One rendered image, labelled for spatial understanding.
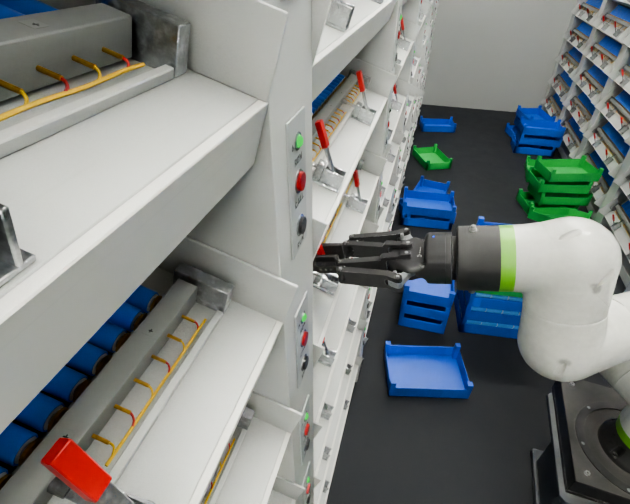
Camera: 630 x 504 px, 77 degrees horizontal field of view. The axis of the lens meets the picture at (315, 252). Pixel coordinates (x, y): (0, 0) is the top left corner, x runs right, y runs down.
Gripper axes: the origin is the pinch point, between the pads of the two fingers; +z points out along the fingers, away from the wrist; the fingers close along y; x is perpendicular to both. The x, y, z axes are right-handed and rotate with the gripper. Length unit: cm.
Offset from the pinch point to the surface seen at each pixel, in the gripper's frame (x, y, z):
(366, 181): -6.1, 39.5, 0.2
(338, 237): -5.5, 14.0, 1.2
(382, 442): -97, 24, 4
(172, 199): 29.8, -35.9, -9.5
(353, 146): 12.6, 14.2, -4.5
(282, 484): -21.9, -25.6, 3.0
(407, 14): 20, 115, -4
